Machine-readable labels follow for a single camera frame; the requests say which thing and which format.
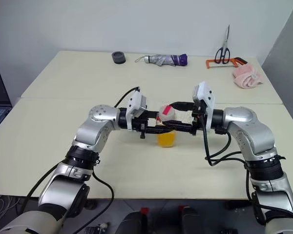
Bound white floor cables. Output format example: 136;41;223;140
0;194;19;213

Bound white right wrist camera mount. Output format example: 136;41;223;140
191;81;217;134

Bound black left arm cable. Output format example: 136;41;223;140
26;85;140;234

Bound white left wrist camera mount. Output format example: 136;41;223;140
126;91;147;133

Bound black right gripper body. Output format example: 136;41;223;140
190;100;208;137

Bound clear bottle with orange drink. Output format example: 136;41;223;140
156;103;178;149

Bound scissors with dark blue handles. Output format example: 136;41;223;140
214;24;231;65

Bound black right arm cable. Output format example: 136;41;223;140
201;117;267;226

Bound orange hacksaw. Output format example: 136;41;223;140
206;57;248;70

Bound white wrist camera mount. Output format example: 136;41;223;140
191;81;217;134
126;91;147;133

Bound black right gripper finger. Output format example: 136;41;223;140
171;101;194;113
164;120;194;134

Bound dark grey round tape roll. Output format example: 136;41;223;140
111;51;126;65

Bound folded silver purple umbrella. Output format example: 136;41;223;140
134;53;188;67

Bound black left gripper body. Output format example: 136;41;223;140
131;109;149;140

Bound small black floor device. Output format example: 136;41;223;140
84;222;111;234

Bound pink rolled towel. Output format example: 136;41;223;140
232;62;265;90

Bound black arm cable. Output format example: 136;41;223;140
201;117;267;226
26;85;140;234

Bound dark rounded shape with red tag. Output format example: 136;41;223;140
177;205;206;234
121;207;148;234

